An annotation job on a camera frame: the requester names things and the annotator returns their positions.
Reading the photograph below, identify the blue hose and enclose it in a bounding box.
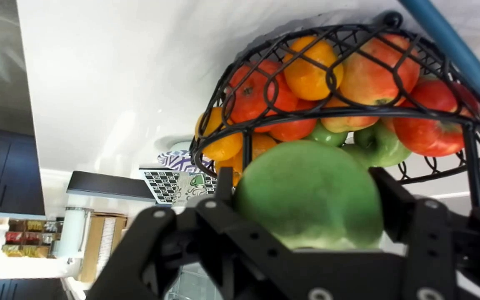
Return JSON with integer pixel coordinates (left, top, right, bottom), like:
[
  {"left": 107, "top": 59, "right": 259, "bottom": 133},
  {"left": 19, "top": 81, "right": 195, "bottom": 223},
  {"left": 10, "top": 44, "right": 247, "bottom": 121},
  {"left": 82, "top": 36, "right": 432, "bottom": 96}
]
[{"left": 397, "top": 0, "right": 480, "bottom": 119}]

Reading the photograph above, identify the black flat board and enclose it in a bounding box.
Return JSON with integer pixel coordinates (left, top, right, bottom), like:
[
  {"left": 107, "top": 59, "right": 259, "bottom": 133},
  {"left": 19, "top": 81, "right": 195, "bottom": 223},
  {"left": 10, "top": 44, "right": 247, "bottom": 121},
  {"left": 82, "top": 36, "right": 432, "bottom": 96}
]
[{"left": 65, "top": 169, "right": 160, "bottom": 201}]

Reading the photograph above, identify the brown cardboard box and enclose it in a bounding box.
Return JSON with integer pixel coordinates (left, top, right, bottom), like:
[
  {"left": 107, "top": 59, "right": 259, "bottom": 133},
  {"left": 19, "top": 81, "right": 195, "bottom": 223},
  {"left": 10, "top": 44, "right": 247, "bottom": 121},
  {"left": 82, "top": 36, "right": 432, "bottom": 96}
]
[{"left": 80, "top": 213, "right": 129, "bottom": 283}]

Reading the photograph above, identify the white canister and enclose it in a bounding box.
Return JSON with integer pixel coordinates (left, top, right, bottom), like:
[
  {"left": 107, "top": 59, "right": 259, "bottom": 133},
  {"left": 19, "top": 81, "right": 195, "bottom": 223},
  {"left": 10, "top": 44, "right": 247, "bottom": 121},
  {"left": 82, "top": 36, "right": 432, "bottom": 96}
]
[{"left": 55, "top": 204, "right": 94, "bottom": 259}]

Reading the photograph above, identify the yellow-red apple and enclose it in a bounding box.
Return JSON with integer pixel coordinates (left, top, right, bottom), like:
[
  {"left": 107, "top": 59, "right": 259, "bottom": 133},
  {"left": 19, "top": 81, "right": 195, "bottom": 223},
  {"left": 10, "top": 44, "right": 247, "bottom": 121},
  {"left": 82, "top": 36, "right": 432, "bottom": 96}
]
[
  {"left": 339, "top": 31, "right": 424, "bottom": 108},
  {"left": 320, "top": 96, "right": 382, "bottom": 134}
]

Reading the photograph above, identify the large green apple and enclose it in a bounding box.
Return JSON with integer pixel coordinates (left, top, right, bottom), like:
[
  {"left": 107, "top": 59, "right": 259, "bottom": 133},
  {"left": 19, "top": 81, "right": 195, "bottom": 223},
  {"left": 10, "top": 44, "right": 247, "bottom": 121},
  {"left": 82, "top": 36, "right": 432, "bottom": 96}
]
[{"left": 305, "top": 123, "right": 347, "bottom": 148}]

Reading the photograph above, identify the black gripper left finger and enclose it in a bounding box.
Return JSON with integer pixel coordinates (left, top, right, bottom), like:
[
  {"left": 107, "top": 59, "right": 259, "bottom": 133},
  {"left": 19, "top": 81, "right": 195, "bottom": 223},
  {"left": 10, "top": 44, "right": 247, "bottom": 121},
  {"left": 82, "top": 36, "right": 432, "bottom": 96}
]
[{"left": 87, "top": 164, "right": 294, "bottom": 300}]

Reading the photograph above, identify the patterned white bowl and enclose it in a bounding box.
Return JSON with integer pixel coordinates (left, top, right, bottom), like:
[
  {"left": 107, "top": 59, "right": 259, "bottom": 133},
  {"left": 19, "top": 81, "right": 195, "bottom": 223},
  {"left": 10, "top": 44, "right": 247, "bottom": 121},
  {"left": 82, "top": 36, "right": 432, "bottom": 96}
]
[{"left": 139, "top": 148, "right": 220, "bottom": 208}]

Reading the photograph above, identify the black wire two-tier rack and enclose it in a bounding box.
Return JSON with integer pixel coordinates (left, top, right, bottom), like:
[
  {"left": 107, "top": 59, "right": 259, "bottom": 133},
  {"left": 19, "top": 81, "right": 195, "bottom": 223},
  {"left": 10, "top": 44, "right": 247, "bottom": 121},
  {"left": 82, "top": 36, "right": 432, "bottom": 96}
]
[{"left": 189, "top": 9, "right": 480, "bottom": 211}]

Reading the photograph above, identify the dark red apple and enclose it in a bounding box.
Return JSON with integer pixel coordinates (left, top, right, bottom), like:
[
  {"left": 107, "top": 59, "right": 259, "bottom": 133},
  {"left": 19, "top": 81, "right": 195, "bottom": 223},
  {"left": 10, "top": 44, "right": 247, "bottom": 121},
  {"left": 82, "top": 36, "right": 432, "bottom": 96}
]
[{"left": 392, "top": 76, "right": 477, "bottom": 158}]

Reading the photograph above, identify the glass spice jar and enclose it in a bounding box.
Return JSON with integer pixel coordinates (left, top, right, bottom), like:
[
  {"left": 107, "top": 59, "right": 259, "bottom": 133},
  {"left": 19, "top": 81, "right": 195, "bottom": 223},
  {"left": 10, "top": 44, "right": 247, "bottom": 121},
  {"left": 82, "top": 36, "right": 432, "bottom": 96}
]
[
  {"left": 7, "top": 218, "right": 59, "bottom": 233},
  {"left": 2, "top": 243, "right": 54, "bottom": 258},
  {"left": 4, "top": 229, "right": 57, "bottom": 246}
]

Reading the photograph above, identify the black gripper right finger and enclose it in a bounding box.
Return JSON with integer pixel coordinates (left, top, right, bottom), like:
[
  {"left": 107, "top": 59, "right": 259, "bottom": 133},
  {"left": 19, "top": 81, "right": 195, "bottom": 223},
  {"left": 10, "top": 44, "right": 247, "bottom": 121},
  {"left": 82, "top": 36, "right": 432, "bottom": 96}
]
[{"left": 369, "top": 164, "right": 480, "bottom": 300}]

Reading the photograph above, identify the plain green apple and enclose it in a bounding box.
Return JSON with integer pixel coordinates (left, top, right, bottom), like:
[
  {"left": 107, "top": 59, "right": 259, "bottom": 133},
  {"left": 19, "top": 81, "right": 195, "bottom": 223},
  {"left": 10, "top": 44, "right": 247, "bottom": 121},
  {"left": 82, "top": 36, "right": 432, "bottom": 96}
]
[{"left": 234, "top": 138, "right": 385, "bottom": 251}]

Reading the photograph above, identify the small green apple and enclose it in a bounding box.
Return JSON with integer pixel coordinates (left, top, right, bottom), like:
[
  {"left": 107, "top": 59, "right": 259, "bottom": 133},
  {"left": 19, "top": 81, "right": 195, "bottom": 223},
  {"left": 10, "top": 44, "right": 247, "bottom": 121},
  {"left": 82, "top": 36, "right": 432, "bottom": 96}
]
[{"left": 342, "top": 121, "right": 412, "bottom": 168}]

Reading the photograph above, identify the orange fruit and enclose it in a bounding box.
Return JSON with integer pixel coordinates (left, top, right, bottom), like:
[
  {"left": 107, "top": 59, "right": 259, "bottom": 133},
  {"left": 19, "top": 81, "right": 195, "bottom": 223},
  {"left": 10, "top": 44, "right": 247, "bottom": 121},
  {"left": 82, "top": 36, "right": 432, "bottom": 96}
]
[
  {"left": 214, "top": 131, "right": 279, "bottom": 186},
  {"left": 282, "top": 34, "right": 345, "bottom": 101},
  {"left": 195, "top": 106, "right": 245, "bottom": 163}
]

